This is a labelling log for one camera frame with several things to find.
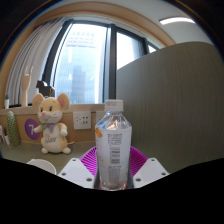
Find white and yellow mug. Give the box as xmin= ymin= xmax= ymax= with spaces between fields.
xmin=26 ymin=158 xmax=58 ymax=175

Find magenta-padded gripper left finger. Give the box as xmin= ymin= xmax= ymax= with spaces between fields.
xmin=57 ymin=146 xmax=99 ymax=190

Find grey pleated curtain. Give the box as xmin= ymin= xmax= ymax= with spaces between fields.
xmin=5 ymin=18 xmax=66 ymax=108

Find tall green ceramic cactus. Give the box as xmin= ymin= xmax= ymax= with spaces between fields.
xmin=6 ymin=110 xmax=22 ymax=147

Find clear plastic water bottle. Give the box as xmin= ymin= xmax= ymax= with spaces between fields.
xmin=94 ymin=99 xmax=133 ymax=191

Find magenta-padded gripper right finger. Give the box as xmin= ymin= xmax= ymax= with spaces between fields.
xmin=127 ymin=146 xmax=170 ymax=189

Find ceiling lights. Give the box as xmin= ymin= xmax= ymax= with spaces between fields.
xmin=159 ymin=16 xmax=196 ymax=26

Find grey-green desk partition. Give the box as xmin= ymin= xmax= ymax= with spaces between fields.
xmin=115 ymin=41 xmax=224 ymax=174

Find beige mouse plush toy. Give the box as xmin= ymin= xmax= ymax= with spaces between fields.
xmin=31 ymin=92 xmax=73 ymax=155

